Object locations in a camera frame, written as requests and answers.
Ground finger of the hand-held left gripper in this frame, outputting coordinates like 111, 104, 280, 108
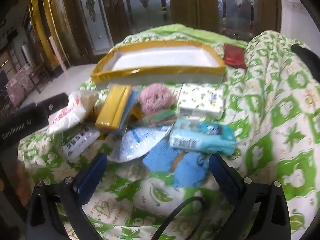
32, 92, 70, 117

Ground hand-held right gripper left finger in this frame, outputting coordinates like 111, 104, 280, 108
25, 153, 108, 240

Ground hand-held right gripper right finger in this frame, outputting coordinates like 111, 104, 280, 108
208, 153, 293, 240

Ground white bag red print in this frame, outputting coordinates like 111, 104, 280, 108
46, 89, 100, 136

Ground white packet green print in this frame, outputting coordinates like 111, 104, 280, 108
61, 127, 101, 163

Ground teal tissue pack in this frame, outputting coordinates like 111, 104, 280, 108
169, 119, 237, 156

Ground white desiccant bag blue print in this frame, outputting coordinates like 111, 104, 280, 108
107, 125, 175, 163

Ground yellow pack of coloured sponges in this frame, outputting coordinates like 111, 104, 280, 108
95, 85, 138, 134

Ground white tissue pack yellow print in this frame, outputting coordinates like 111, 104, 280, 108
176, 83, 226, 120

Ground bag of green sticks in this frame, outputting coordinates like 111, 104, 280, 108
141, 111, 177, 127

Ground pink plush toy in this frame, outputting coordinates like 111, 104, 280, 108
138, 83, 176, 116

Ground white foam tray yellow tape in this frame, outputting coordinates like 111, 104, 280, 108
90, 40, 226, 90

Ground floral cushioned chairs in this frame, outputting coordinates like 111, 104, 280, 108
4, 63, 53, 105

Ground white air conditioner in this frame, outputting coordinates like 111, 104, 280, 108
21, 44, 33, 66

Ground green printed blanket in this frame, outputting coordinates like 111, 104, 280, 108
17, 24, 320, 240

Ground gold-framed cabinet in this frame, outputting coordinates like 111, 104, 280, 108
27, 0, 73, 73

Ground wooden glass-panel partition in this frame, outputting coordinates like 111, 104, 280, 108
57, 0, 283, 63

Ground black padded object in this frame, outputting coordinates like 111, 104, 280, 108
291, 43, 320, 83

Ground black cable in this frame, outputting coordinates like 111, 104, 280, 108
151, 196, 206, 240

